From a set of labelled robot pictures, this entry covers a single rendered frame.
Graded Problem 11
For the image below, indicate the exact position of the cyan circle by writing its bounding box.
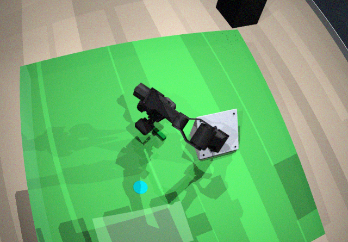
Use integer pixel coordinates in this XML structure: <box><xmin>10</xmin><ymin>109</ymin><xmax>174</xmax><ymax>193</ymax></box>
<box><xmin>133</xmin><ymin>181</ymin><xmax>148</xmax><ymax>194</ymax></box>

